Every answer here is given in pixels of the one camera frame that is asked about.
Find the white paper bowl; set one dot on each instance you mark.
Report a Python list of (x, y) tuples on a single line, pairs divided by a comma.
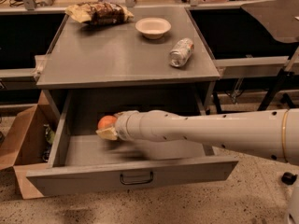
[(153, 28)]

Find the black table leg frame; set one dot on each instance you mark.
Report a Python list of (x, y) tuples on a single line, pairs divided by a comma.
[(284, 81)]

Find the black drawer handle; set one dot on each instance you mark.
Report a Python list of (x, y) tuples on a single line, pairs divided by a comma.
[(136, 179)]

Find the orange fruit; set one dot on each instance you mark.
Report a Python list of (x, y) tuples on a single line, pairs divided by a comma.
[(106, 121)]

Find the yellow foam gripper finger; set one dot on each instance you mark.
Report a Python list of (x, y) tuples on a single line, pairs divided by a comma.
[(108, 133)]

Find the black caster wheel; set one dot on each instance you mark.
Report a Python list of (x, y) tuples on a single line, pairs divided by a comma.
[(288, 178)]

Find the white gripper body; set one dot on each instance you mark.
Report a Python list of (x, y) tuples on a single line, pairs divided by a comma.
[(121, 125)]

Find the grey metal cabinet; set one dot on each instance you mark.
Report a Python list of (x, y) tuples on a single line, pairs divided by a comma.
[(118, 55)]

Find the brown cardboard box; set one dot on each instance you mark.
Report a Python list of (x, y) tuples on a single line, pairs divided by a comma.
[(25, 143)]

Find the green bottle in box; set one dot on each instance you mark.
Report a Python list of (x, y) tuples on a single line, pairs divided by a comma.
[(49, 134)]

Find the silver soda can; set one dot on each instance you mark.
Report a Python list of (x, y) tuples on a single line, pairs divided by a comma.
[(181, 52)]

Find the open grey top drawer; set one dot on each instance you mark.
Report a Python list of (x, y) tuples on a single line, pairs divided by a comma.
[(80, 161)]

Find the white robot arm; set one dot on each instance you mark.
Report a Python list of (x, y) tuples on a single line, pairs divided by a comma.
[(270, 134)]

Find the brown chip bag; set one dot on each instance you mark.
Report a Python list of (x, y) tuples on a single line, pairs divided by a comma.
[(99, 13)]

